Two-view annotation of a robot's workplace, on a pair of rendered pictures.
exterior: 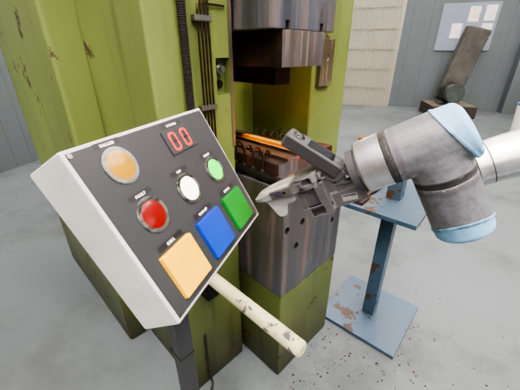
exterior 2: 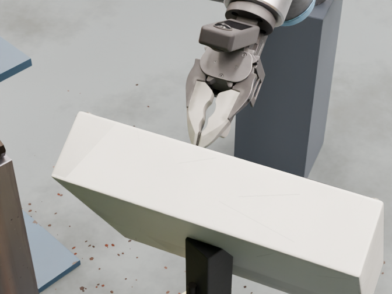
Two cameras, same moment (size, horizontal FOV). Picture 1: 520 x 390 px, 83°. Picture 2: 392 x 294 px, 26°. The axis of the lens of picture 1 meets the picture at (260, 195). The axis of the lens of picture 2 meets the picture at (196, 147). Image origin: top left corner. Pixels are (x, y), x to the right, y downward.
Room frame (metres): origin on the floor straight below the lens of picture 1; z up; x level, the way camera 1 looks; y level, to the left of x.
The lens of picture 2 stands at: (0.48, 0.83, 1.79)
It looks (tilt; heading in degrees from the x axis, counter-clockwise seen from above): 43 degrees down; 274
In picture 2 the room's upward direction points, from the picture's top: straight up
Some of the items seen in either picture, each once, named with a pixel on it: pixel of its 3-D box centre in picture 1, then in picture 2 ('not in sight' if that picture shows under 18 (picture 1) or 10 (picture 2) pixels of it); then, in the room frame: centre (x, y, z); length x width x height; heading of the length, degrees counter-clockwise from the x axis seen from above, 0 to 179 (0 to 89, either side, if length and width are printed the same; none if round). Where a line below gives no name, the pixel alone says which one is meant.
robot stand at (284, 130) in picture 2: not in sight; (286, 79); (0.37, -1.10, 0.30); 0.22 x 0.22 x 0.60; 72
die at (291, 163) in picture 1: (254, 151); not in sight; (1.11, 0.02, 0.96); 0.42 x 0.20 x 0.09; 45
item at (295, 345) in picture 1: (244, 304); not in sight; (0.66, 0.05, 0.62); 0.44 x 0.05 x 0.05; 45
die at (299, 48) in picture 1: (254, 49); not in sight; (1.11, 0.02, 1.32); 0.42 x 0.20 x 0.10; 45
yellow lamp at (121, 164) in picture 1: (121, 165); not in sight; (0.40, 0.20, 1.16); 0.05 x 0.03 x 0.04; 135
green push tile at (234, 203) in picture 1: (236, 207); not in sight; (0.56, 0.05, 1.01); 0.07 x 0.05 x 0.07; 160
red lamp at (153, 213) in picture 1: (153, 213); not in sight; (0.39, 0.16, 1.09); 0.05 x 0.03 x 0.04; 135
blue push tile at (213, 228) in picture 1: (214, 231); not in sight; (0.47, 0.08, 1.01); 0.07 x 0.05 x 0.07; 160
